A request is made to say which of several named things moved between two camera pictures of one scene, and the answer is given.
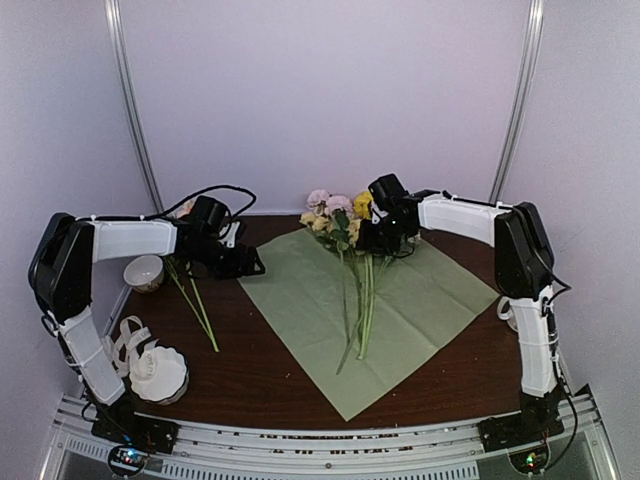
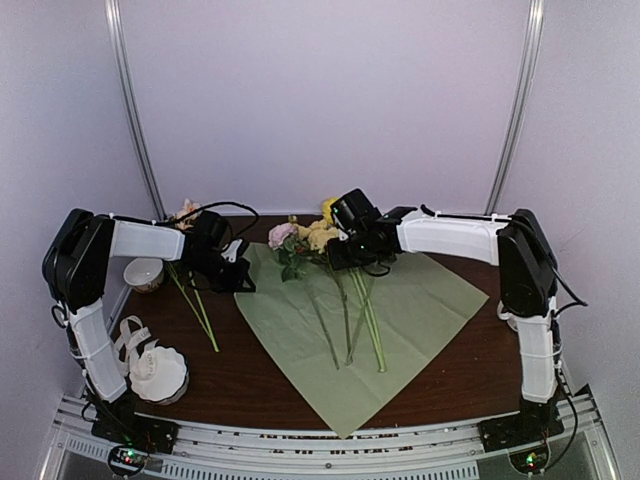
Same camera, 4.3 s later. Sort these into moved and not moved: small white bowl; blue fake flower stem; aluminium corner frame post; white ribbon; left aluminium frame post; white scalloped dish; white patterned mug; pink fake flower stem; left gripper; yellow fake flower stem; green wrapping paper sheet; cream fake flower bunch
Moved: yellow fake flower stem; blue fake flower stem; green wrapping paper sheet; pink fake flower stem; left gripper; cream fake flower bunch
Not moved: white patterned mug; left aluminium frame post; aluminium corner frame post; white ribbon; small white bowl; white scalloped dish
